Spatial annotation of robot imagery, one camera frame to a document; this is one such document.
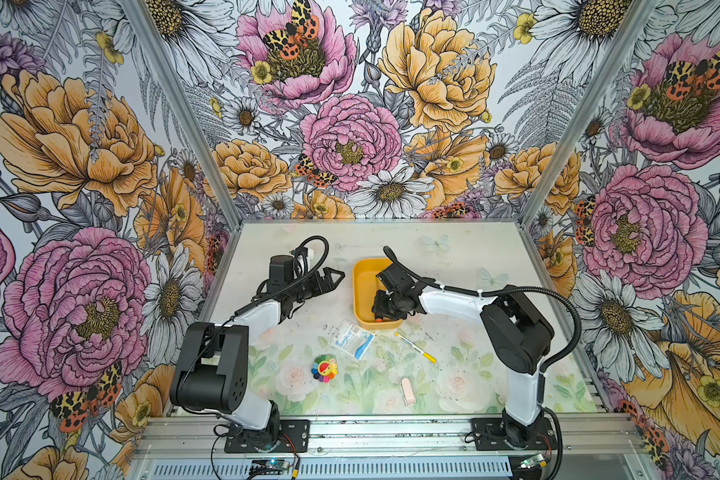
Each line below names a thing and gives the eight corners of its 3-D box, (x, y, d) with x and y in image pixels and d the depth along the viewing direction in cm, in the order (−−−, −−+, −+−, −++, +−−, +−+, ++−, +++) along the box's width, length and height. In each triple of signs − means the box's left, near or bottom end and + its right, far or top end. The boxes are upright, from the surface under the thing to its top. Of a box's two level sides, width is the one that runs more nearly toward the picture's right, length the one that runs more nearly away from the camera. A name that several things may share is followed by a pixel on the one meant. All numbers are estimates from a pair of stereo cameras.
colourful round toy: (311, 382, 85) (310, 380, 83) (314, 357, 89) (313, 354, 88) (337, 382, 85) (337, 380, 83) (339, 357, 89) (338, 354, 88)
